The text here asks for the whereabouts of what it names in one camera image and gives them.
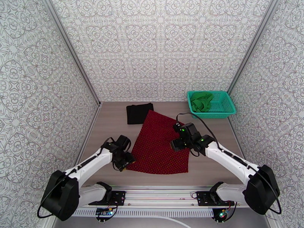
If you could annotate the red dotted cloth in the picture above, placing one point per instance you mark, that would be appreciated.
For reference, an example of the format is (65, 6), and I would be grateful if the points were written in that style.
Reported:
(156, 149)

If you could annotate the green cloth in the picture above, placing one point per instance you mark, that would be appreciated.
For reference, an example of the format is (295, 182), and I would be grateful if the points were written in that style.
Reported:
(199, 103)

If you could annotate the black cloth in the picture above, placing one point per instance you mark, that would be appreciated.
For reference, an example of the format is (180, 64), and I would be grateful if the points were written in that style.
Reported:
(136, 113)

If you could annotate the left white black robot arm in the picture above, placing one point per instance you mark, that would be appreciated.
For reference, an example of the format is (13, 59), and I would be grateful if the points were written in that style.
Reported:
(59, 198)

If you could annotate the aluminium table edge strip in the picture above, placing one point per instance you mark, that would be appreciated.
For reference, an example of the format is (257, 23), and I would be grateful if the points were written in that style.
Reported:
(234, 132)
(97, 113)

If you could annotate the teal plastic basket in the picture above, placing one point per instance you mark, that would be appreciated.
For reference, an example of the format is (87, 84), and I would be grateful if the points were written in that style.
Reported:
(223, 103)

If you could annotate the small circuit board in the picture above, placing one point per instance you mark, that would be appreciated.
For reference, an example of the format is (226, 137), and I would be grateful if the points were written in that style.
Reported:
(103, 212)
(222, 214)

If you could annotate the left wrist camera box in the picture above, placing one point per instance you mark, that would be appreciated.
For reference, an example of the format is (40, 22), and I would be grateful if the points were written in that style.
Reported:
(123, 141)

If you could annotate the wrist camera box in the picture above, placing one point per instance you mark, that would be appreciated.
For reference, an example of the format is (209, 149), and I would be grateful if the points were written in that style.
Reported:
(123, 141)
(177, 127)

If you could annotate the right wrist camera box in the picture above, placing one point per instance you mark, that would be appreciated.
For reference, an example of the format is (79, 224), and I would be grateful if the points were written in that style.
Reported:
(177, 127)

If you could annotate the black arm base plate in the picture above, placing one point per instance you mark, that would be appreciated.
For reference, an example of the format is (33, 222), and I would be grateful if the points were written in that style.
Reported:
(202, 198)
(118, 197)

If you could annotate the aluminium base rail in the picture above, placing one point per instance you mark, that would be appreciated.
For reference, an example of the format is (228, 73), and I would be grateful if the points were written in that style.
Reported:
(161, 196)

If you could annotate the aluminium corner post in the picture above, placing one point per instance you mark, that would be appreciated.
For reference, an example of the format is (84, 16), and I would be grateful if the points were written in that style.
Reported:
(251, 44)
(71, 48)

